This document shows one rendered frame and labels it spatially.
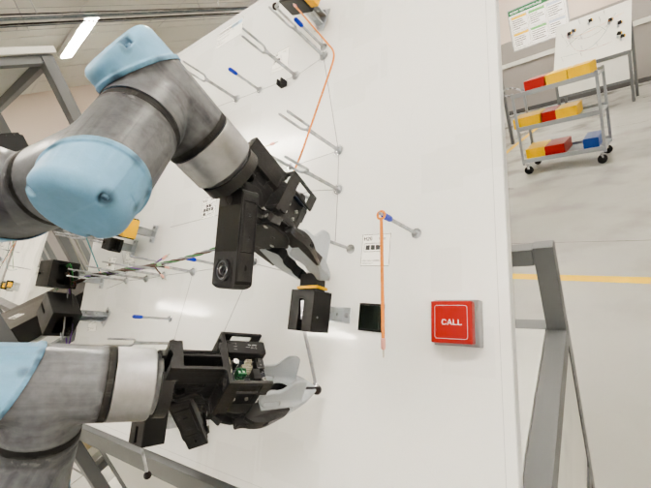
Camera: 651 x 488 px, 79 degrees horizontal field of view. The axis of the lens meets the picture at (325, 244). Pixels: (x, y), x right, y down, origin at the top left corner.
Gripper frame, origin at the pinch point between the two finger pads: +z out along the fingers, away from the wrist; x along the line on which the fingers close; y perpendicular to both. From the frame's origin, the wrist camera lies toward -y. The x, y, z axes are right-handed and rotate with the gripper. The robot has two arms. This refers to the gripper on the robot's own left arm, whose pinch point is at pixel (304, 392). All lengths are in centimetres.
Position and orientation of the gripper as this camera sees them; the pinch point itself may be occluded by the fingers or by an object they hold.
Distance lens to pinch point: 58.2
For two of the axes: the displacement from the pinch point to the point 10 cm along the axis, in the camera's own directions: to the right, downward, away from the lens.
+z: 8.4, 1.8, 5.2
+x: -3.1, -6.1, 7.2
